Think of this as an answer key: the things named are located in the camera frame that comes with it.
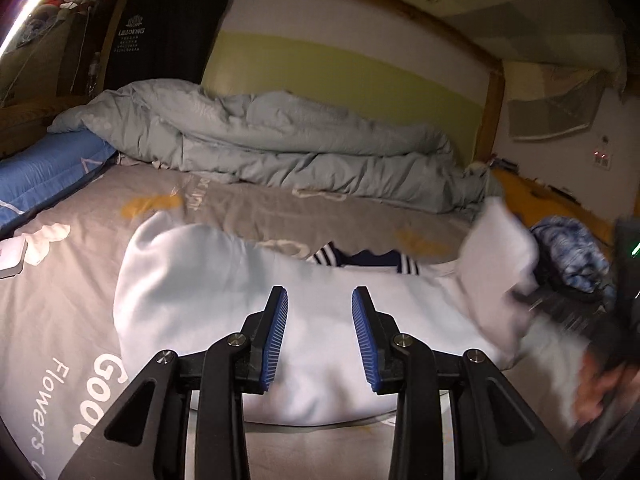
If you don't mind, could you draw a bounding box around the blue pillow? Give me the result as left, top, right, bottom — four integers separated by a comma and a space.
0, 130, 118, 233

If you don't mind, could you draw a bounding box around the white wall socket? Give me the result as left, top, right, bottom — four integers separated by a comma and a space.
592, 135, 613, 167

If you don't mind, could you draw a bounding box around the wooden bunk bed frame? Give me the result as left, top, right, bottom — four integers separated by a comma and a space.
0, 0, 621, 241

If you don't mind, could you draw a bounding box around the hanging checkered cloth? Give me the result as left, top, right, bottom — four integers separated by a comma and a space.
505, 72, 608, 141

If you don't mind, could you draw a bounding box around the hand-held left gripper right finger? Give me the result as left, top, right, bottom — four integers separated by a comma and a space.
351, 286, 581, 480

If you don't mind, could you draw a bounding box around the black hanging garment bag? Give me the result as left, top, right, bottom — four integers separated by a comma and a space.
102, 0, 231, 93

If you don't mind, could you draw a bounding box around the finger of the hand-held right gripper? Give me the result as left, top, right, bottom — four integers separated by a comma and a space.
515, 290, 601, 333

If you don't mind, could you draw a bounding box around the person's right hand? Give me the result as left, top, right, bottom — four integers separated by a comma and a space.
572, 350, 636, 423

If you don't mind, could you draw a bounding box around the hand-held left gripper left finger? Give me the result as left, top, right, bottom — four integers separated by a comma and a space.
57, 285, 290, 480

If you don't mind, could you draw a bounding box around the clear plastic bottle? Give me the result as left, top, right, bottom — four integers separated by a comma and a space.
87, 52, 101, 96

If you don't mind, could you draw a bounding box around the checkered canopy cloth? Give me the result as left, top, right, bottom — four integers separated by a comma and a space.
365, 0, 626, 71

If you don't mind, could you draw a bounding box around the grey crumpled duvet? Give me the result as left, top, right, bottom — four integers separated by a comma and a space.
47, 80, 501, 221

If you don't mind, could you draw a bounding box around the blue tie-dye fleece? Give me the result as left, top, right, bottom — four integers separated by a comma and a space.
530, 215, 613, 293

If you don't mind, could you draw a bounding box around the white navy varsity jacket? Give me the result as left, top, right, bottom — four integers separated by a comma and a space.
114, 197, 601, 428
0, 160, 621, 480

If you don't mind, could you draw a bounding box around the wooden shelf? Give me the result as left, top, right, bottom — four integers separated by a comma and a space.
0, 0, 126, 111

